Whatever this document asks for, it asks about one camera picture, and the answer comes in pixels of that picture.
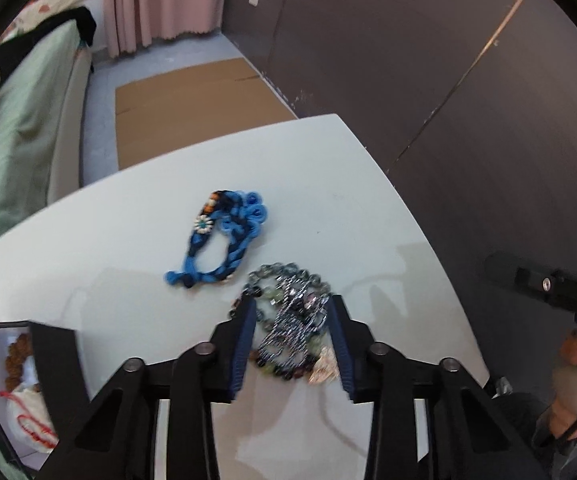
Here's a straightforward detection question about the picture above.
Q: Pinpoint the red string bracelet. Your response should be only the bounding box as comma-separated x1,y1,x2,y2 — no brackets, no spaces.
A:
0,389,60,449

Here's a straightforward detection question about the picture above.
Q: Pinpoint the brown rudraksha bead bracelet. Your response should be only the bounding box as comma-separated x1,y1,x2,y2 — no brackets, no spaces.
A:
3,331,37,394

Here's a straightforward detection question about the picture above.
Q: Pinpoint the silver black chain necklace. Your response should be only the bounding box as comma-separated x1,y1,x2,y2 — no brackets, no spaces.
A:
258,271,331,366

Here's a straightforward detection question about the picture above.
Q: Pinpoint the dark multicolour bead bracelet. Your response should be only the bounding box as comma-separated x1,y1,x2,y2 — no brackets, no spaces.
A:
228,261,335,382

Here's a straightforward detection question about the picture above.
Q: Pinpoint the gold rhinestone butterfly brooch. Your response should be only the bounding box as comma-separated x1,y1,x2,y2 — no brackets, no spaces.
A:
308,347,339,385

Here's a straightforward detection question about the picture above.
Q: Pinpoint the black jewelry box white interior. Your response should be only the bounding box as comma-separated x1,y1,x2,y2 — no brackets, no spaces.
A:
0,321,90,478

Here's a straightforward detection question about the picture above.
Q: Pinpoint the person's right hand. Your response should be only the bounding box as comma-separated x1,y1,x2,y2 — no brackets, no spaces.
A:
531,330,577,456

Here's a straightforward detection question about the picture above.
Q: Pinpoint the white square table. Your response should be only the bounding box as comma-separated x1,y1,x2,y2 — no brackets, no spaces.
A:
0,112,492,480

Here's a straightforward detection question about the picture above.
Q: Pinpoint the green sheet bed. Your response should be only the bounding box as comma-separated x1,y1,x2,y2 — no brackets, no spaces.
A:
0,20,91,237

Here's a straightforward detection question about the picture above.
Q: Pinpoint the flat brown cardboard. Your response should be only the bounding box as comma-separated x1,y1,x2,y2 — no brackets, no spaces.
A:
115,58,295,170

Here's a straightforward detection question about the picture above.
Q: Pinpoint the black garment on bed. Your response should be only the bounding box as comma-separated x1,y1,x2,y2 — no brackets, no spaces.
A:
0,6,98,79

